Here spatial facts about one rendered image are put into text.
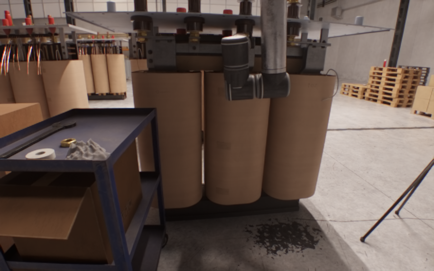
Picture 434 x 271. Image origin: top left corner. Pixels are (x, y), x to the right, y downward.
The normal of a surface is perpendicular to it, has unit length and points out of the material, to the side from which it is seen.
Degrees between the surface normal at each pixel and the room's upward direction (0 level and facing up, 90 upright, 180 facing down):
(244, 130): 90
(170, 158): 90
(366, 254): 0
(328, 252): 0
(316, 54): 90
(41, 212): 26
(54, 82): 90
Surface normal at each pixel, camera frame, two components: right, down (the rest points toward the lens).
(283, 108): -0.65, 0.24
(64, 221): 0.03, -0.70
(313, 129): 0.13, 0.33
